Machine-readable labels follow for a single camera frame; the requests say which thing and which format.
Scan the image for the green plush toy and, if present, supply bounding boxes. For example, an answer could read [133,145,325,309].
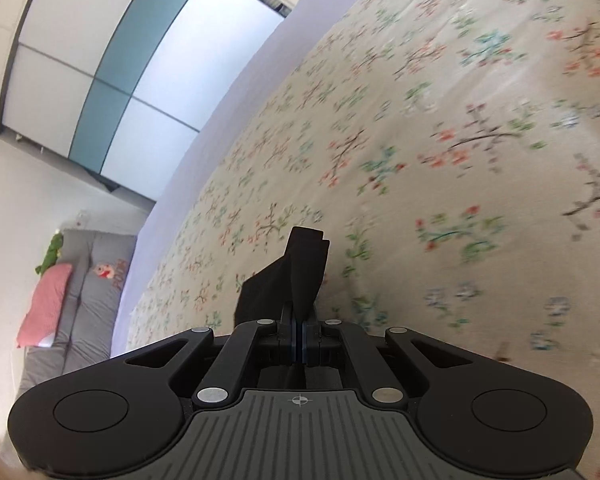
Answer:
[34,231,64,276]

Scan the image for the purple bed blanket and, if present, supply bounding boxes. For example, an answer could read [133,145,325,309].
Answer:
[111,0,356,356]

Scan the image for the floral beige sheet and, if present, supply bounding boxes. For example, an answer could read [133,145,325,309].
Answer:
[124,0,600,479]

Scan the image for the grey sofa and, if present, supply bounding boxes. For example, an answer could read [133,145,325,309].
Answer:
[17,230,136,396]

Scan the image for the white and teal wardrobe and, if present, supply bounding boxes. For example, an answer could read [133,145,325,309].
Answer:
[0,0,289,200]

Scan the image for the black pants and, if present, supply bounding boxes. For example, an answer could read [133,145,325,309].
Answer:
[234,226,329,326]

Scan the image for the pink checkered pillow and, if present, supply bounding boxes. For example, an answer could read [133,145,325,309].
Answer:
[16,263,73,348]

